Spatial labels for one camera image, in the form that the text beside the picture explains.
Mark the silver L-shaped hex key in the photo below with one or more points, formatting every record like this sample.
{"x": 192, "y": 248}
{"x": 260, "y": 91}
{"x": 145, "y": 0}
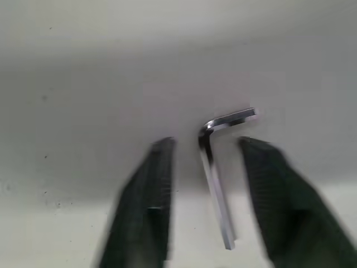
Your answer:
{"x": 214, "y": 181}

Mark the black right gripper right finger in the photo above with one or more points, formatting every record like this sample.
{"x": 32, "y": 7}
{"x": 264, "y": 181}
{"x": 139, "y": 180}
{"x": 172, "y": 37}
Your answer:
{"x": 295, "y": 212}

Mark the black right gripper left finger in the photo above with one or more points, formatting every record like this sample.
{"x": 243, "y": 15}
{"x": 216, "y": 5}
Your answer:
{"x": 142, "y": 212}

